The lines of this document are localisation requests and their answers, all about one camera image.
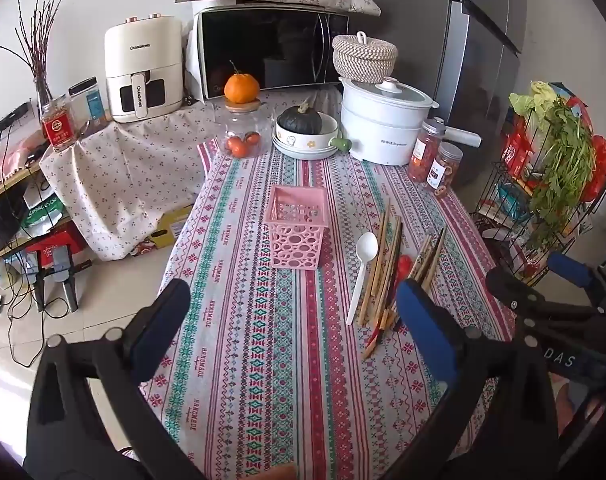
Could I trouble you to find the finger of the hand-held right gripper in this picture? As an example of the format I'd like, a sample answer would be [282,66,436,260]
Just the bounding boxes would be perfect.
[484,265,601,323]
[547,251,606,306]

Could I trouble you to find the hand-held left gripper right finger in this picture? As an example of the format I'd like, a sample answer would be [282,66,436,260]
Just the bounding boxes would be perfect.
[383,279,566,480]

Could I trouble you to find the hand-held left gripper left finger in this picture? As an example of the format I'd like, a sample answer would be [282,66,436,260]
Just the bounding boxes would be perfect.
[26,277,209,480]

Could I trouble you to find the pile of wooden chopsticks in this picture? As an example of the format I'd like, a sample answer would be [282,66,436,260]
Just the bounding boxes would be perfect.
[356,197,447,361]

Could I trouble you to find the white plastic spoon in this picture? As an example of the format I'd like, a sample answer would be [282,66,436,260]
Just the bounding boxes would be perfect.
[345,232,379,326]

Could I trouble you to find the pink plastic utensil basket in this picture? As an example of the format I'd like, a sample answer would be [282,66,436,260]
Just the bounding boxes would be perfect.
[262,186,329,272]

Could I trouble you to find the red plastic spoon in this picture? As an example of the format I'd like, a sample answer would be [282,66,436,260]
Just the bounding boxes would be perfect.
[369,255,415,350]

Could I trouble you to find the green leafy vegetables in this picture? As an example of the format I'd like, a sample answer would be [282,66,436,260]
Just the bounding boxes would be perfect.
[509,80,598,252]

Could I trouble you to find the yellow cardboard box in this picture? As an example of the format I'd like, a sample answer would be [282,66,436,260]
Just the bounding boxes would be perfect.
[133,204,194,254]

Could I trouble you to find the patterned striped tablecloth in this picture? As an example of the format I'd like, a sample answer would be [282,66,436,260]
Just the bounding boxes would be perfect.
[138,137,518,480]

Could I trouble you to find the dried fruit jar dark label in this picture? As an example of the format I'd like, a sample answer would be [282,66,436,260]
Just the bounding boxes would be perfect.
[427,141,464,199]

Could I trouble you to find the red snack package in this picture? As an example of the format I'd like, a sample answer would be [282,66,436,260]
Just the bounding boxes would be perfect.
[500,111,534,177]

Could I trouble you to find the red box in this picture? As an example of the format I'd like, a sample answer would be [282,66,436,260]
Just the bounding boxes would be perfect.
[25,231,92,281]

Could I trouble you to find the red dried fruit jar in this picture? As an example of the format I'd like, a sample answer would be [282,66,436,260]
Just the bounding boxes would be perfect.
[408,117,448,184]

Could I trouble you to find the white floral cloth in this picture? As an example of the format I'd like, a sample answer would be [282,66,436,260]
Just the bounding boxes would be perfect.
[39,87,345,262]

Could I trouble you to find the green plastic bag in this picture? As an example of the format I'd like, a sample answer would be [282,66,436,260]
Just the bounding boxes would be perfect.
[22,194,65,227]

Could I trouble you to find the white electric cooking pot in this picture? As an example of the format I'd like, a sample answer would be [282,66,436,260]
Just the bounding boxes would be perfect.
[339,79,484,166]

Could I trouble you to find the white flower print bowl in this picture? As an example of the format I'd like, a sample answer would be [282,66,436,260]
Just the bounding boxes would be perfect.
[273,112,342,149]

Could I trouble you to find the glass pot lid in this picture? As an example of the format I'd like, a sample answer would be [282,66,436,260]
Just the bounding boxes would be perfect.
[350,77,430,112]

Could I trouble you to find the red label jar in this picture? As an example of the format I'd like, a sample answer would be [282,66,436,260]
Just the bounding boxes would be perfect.
[40,93,77,154]

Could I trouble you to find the glass jar with wooden lid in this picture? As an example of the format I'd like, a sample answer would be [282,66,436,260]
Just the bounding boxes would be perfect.
[213,100,275,160]

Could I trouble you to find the clear container with black lid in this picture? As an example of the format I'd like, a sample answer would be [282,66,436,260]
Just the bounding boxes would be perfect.
[68,76,109,137]

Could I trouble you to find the dark green kabocha squash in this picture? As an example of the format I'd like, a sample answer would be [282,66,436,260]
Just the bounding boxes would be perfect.
[276,101,325,136]

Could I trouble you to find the grey refrigerator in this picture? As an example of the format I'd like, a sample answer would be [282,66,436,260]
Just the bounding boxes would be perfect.
[432,0,530,188]

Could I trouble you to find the large tangerine with stem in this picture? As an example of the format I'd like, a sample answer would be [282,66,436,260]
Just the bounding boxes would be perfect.
[223,60,261,105]

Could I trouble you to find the woven lidded basket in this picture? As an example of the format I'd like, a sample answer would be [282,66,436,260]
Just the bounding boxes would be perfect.
[331,31,399,84]

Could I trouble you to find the cream air fryer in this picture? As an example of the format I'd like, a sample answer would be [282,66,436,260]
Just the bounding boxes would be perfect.
[104,15,185,124]

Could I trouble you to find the black microwave oven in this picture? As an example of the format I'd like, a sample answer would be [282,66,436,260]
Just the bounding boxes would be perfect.
[191,5,352,102]

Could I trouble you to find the dry branches in vase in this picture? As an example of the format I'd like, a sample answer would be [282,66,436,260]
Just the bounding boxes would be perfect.
[0,0,70,112]

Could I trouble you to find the black wire rack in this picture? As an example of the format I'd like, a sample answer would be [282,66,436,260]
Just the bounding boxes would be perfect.
[469,90,606,283]

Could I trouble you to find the grey handle device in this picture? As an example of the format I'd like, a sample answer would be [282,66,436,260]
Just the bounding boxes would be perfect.
[52,244,80,314]
[30,250,52,312]

